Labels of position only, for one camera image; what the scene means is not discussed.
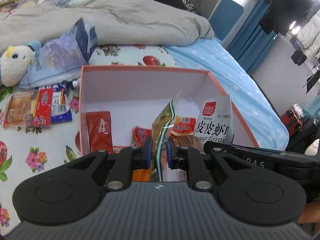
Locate hanging dark clothes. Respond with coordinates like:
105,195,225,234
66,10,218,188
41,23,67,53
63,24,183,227
259,0,315,35

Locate white shrimp snack bag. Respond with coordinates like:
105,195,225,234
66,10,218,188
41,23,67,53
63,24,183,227
195,95,234,148

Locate dark red snack packet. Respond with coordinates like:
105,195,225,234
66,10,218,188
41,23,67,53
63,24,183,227
86,111,114,154

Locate fruit print bed sheet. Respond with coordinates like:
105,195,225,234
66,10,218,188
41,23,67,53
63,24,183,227
1,40,289,235

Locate pink deep box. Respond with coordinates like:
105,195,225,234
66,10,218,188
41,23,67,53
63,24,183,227
78,64,261,157

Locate blue curtain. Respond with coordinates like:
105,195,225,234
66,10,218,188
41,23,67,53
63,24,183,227
227,0,278,75

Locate red label pastry packet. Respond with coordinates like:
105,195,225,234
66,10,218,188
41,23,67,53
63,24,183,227
2,88,53,128

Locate blue plastic tissue bag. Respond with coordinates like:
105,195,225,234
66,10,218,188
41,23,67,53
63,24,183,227
19,18,99,89

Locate red yellow jerky packet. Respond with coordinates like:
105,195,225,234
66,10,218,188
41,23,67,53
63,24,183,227
170,117,204,154

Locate right hand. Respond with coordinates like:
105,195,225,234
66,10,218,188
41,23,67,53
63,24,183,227
298,201,320,224

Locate grey blanket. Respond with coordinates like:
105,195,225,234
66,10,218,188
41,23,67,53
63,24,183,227
1,0,215,52

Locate orange snack packet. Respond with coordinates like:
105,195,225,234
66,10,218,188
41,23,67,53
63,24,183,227
132,168,152,182

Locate shiny red foil packet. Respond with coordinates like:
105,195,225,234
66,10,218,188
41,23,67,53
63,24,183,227
131,126,152,147

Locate green label snack bag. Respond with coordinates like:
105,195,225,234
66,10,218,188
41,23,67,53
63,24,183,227
151,94,187,182

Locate white blue plush toy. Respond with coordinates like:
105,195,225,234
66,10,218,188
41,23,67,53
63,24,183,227
1,41,42,87

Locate blue chair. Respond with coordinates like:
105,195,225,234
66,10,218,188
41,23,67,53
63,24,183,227
209,0,245,42

